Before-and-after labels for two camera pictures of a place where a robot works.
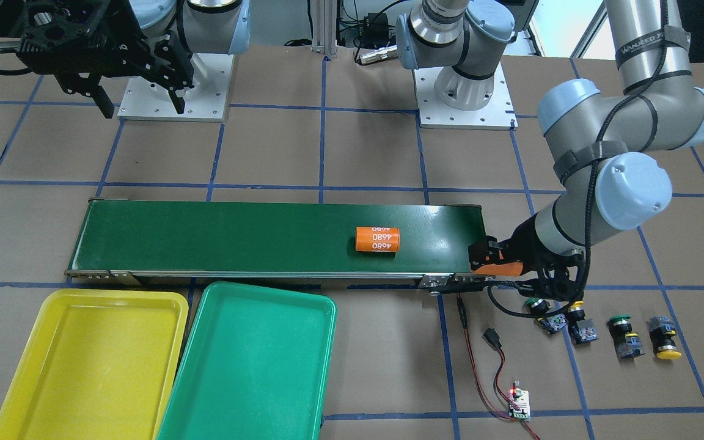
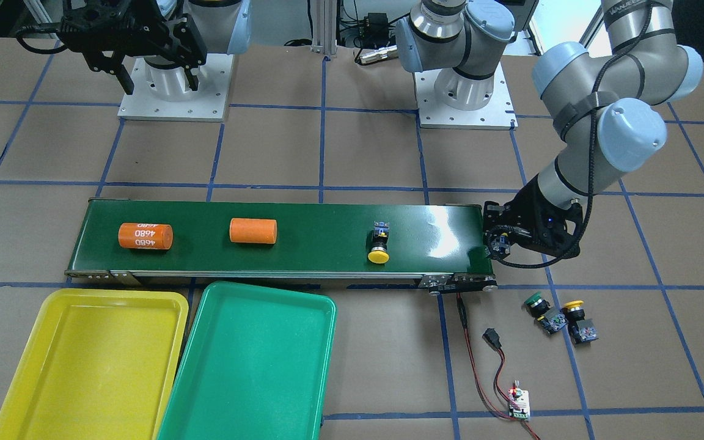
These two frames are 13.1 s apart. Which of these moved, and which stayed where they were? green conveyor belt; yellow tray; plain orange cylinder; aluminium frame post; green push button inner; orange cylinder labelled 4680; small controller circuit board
Moved: orange cylinder labelled 4680; plain orange cylinder
Stayed: green push button inner; small controller circuit board; aluminium frame post; green conveyor belt; yellow tray
